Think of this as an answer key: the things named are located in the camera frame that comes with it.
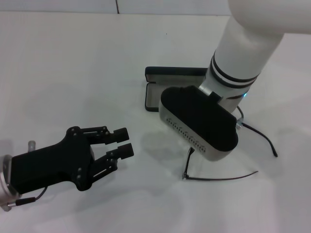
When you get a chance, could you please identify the right gripper cable with plug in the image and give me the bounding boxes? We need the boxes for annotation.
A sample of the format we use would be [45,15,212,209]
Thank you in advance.
[234,105,245,129]

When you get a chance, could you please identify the left gripper cable with plug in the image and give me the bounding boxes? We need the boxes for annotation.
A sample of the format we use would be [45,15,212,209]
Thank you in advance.
[4,186,48,210]

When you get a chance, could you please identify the black round glasses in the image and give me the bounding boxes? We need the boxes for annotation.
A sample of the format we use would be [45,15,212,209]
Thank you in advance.
[181,120,279,181]

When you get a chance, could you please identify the black glasses case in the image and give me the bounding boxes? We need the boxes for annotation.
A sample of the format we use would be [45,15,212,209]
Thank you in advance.
[144,66,209,113]

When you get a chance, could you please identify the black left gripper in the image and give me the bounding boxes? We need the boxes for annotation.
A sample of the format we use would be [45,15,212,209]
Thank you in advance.
[11,125,135,195]

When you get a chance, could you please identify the gripper cable with plug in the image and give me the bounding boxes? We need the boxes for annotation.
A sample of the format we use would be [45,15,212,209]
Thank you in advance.
[234,105,245,129]
[4,186,48,210]

